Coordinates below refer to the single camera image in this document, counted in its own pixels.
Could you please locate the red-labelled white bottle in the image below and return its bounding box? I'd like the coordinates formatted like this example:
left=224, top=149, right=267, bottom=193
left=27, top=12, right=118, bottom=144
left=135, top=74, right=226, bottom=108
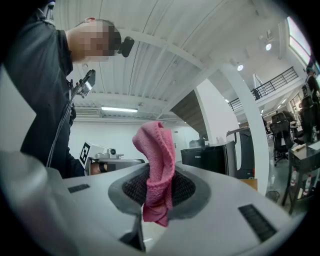
left=290, top=169, right=299, bottom=188
left=305, top=174, right=313, bottom=195

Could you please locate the person's left hand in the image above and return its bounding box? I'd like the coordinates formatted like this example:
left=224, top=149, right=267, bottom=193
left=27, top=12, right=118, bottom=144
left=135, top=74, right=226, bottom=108
left=91, top=162, right=109, bottom=175

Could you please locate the black metal railing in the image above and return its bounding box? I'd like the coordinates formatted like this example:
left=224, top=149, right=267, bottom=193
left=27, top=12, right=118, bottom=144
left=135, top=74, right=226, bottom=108
left=227, top=66, right=299, bottom=112

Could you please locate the white ceiling light bar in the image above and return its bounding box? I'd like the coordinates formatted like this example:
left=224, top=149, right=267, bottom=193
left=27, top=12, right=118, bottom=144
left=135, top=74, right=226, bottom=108
left=100, top=106, right=139, bottom=113

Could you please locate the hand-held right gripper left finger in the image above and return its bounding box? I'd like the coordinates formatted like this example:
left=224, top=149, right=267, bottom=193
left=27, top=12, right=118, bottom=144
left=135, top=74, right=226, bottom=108
left=62, top=162, right=151, bottom=256

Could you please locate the black chest cable bundle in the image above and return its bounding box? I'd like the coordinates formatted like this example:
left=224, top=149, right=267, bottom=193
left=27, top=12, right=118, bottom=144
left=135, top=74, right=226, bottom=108
left=45, top=84, right=77, bottom=168

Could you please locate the black mesh trash basket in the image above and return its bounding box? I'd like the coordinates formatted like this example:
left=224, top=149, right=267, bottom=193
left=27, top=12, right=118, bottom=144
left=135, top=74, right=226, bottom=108
left=265, top=190, right=281, bottom=204

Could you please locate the large black white service robot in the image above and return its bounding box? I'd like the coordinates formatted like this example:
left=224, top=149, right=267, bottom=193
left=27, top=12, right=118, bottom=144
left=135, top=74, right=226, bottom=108
left=226, top=126, right=256, bottom=180

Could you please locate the black head camera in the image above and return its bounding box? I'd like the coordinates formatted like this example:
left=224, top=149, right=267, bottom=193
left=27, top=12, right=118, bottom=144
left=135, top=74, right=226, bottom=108
left=116, top=36, right=136, bottom=59

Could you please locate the white air vent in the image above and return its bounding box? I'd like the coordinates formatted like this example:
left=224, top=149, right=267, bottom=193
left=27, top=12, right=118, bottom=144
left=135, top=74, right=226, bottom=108
left=74, top=108, right=101, bottom=116

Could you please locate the chest-mounted camera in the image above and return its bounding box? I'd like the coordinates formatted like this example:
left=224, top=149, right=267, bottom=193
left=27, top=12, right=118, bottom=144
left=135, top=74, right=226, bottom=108
left=72, top=69, right=97, bottom=99

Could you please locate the person's black clothed torso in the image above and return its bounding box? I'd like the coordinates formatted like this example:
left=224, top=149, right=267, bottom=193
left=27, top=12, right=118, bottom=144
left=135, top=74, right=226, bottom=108
left=3, top=0, right=87, bottom=180

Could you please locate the pink cloth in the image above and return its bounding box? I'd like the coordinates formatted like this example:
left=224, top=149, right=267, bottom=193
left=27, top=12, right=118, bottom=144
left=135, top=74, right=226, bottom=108
left=131, top=120, right=176, bottom=228

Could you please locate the person's left forearm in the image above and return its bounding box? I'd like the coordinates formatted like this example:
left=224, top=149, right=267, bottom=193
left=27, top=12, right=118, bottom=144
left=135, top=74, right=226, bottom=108
left=65, top=147, right=87, bottom=178

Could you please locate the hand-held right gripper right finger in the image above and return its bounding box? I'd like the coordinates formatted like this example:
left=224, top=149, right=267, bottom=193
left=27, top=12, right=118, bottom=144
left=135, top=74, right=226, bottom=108
left=146, top=161, right=307, bottom=256

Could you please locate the black mini fridge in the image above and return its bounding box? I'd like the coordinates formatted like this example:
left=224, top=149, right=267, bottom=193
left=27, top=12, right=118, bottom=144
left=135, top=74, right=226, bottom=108
left=180, top=142, right=238, bottom=180

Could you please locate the black metal table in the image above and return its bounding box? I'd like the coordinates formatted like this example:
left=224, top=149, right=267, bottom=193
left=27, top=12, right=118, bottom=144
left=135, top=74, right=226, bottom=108
left=281, top=141, right=320, bottom=216

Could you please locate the bright window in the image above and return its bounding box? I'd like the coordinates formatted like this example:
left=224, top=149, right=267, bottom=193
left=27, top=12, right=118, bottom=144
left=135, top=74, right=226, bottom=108
left=286, top=16, right=312, bottom=63

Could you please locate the wooden platform board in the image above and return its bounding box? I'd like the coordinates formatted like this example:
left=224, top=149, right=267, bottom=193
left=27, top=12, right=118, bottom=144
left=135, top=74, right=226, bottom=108
left=238, top=178, right=258, bottom=193

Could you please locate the person's head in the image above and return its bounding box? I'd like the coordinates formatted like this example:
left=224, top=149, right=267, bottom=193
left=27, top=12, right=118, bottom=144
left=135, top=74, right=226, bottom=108
left=65, top=16, right=123, bottom=65

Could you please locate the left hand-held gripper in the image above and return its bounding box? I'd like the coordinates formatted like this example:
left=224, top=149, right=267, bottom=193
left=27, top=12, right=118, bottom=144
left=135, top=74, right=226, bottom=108
left=79, top=140, right=146, bottom=177

